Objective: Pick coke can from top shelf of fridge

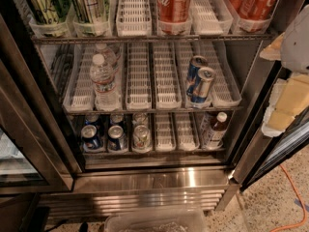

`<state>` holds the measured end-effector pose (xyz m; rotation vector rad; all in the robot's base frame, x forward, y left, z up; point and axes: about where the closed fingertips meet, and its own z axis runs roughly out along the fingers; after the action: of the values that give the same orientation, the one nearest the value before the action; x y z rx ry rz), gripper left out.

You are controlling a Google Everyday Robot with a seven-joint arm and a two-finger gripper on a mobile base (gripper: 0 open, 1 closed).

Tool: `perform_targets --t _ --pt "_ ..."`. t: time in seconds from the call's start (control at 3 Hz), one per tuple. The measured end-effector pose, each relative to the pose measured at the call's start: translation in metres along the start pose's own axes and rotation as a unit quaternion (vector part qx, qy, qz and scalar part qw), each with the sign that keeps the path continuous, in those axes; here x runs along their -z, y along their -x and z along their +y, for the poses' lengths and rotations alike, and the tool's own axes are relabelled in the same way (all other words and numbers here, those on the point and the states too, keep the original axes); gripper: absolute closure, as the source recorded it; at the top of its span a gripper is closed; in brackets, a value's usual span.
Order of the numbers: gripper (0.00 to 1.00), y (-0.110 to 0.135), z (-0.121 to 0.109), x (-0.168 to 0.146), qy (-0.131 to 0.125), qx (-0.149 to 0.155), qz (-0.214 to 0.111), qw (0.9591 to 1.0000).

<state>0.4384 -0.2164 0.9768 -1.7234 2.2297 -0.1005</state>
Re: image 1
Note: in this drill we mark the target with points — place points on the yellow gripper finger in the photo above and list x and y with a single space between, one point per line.
288 98
272 51

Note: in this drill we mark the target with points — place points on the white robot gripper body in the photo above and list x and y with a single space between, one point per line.
296 45

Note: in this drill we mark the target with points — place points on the front red bull can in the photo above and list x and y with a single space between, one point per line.
202 86

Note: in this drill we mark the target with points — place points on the red bull can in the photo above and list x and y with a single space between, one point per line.
202 86
195 64

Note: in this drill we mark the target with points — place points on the rear red bull can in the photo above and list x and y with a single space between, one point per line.
195 64

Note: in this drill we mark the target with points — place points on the white shelf tray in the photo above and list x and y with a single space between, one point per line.
138 80
134 18

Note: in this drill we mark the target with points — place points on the white shelf tray top middle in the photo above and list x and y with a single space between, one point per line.
134 18

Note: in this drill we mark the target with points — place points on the rear silver soda can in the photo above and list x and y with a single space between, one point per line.
140 119

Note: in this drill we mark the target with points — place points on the silver soda can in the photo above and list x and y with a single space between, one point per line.
142 139
140 119

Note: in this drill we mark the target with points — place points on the silver soda can front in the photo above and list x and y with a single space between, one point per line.
142 139

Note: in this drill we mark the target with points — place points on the stainless steel fridge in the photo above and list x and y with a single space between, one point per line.
45 96

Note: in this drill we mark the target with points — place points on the rear middle pepsi can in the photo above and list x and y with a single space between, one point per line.
117 120

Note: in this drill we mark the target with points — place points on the pepsi can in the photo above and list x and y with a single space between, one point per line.
117 120
91 139
94 119
117 141

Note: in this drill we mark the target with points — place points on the front middle pepsi can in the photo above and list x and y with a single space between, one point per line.
117 141

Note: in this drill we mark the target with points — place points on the rear left pepsi can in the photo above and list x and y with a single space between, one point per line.
94 119

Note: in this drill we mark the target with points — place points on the front left pepsi can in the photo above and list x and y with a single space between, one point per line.
91 139

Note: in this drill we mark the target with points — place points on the green can far left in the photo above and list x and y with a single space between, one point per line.
50 17

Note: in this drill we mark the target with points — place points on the brown drink bottle white cap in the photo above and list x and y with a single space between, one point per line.
216 130

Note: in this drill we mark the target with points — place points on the rear water bottle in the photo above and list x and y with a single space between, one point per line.
108 54

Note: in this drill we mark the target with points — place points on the water bottle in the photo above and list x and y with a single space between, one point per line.
108 54
104 84

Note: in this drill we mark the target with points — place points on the clear plastic bin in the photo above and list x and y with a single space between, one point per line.
169 219

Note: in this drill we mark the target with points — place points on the front water bottle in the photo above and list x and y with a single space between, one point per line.
104 84

